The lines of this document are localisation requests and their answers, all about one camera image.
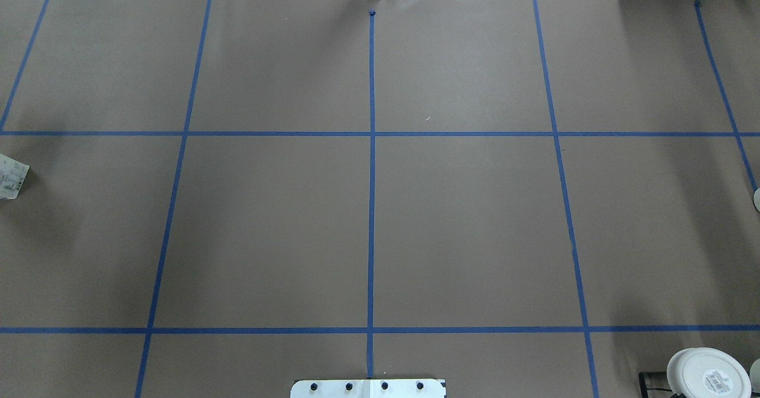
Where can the blue white milk carton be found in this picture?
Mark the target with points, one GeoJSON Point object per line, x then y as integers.
{"type": "Point", "coordinates": [13, 175]}

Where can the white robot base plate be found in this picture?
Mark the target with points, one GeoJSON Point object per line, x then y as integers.
{"type": "Point", "coordinates": [399, 387]}

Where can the black wire cup rack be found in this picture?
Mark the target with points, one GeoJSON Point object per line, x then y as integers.
{"type": "Point", "coordinates": [655, 384]}

